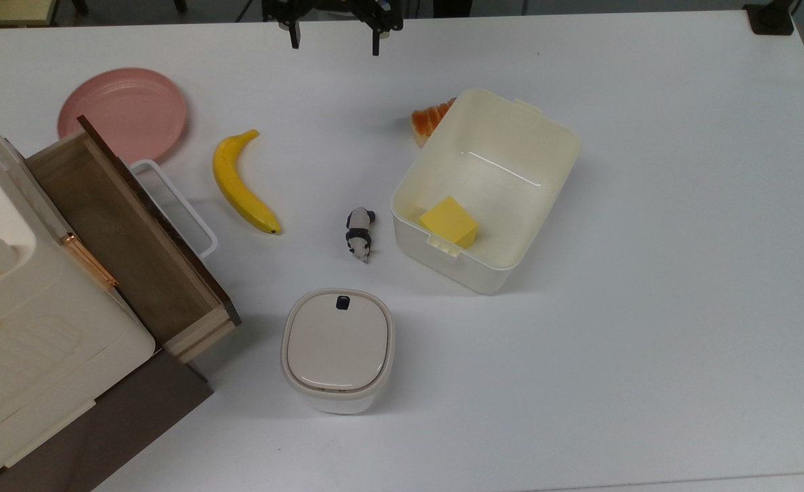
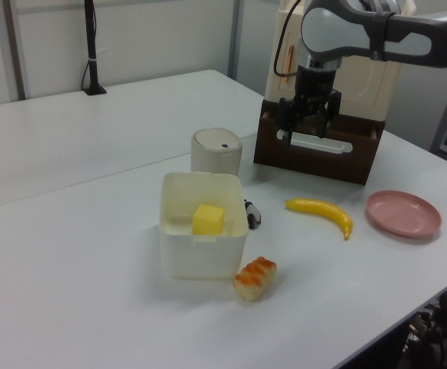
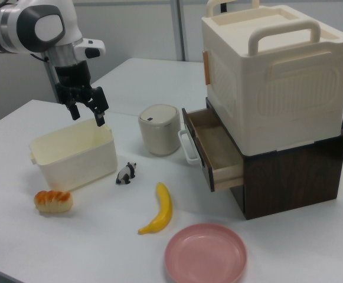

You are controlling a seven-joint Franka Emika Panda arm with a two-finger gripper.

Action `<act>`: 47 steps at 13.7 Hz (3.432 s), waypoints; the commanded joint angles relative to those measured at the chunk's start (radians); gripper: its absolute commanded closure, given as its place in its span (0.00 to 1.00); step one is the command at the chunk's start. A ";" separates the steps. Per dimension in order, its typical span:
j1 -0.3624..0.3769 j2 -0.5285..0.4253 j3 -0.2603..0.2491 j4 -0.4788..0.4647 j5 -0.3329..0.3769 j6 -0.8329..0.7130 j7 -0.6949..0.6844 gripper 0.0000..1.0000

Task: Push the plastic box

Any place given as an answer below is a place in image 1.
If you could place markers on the pink plate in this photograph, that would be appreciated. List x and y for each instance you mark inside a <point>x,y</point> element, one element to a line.
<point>125,106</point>

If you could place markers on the dark brown base board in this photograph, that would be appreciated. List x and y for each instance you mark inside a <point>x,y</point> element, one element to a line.
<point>122,424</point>

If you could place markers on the yellow cube block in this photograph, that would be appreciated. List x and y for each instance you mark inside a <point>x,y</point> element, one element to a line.
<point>450,221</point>

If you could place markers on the cream plastic box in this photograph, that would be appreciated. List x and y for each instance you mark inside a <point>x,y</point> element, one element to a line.
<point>498,184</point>

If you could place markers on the white bin with beige lid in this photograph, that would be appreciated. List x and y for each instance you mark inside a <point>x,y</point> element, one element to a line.
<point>337,348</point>

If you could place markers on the wooden drawer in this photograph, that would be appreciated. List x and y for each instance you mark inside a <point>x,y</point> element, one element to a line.
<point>122,232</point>

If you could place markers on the panda figurine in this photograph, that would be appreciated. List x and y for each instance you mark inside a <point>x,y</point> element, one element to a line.
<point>359,236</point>

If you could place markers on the yellow wooden table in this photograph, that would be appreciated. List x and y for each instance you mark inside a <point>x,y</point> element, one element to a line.
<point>5,10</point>

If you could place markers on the yellow banana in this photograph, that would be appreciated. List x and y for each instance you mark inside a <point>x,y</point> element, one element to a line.
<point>234,181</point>

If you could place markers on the cream plastic cabinet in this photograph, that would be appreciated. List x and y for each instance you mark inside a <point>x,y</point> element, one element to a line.
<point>26,342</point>

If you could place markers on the black clamp mount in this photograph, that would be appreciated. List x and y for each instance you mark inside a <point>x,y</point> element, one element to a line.
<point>770,19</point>

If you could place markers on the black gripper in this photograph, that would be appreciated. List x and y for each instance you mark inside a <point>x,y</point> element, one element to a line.
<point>333,5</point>

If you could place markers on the toy bread loaf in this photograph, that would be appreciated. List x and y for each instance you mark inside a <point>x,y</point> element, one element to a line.
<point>428,123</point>

